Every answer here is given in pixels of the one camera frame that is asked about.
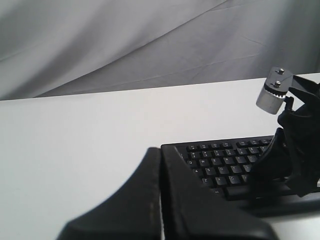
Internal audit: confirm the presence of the black acer keyboard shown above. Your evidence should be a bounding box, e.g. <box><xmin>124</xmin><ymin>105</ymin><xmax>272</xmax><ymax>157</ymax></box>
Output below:
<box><xmin>160</xmin><ymin>135</ymin><xmax>320</xmax><ymax>217</ymax></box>

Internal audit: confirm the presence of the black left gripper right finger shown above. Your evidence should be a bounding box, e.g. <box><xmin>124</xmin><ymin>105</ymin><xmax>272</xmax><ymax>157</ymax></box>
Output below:
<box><xmin>161</xmin><ymin>145</ymin><xmax>278</xmax><ymax>240</ymax></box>

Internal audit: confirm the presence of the grey backdrop cloth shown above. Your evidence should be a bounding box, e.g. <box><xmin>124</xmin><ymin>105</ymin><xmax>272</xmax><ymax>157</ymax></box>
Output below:
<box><xmin>0</xmin><ymin>0</ymin><xmax>320</xmax><ymax>100</ymax></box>

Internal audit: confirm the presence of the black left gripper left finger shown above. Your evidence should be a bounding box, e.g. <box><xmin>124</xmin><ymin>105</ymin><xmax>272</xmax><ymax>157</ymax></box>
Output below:
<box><xmin>57</xmin><ymin>147</ymin><xmax>162</xmax><ymax>240</ymax></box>

